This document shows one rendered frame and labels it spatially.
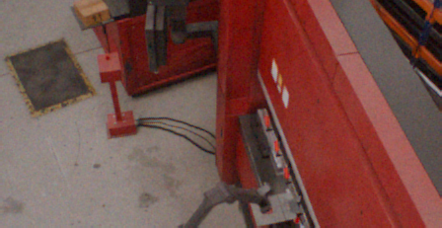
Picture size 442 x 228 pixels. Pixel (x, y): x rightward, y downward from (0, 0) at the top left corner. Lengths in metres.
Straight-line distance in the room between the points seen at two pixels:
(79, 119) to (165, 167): 0.94
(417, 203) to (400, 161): 0.17
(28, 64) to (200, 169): 2.06
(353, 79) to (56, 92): 3.64
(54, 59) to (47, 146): 1.06
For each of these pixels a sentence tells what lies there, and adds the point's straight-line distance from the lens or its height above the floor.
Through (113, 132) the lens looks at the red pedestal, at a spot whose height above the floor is 0.06.
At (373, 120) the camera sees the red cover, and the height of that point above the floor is 2.30.
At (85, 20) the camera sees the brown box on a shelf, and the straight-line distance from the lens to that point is 4.32.
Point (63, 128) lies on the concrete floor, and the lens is 5.00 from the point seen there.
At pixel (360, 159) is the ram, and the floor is 2.06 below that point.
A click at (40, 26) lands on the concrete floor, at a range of 6.05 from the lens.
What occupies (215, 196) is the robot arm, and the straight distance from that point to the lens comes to 2.56.
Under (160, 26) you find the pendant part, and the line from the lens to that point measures 3.39.
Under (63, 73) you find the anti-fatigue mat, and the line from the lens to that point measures 5.45.
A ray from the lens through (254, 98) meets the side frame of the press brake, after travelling 3.69.
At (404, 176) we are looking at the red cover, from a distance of 1.86.
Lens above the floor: 3.74
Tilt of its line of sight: 51 degrees down
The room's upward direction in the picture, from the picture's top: 6 degrees clockwise
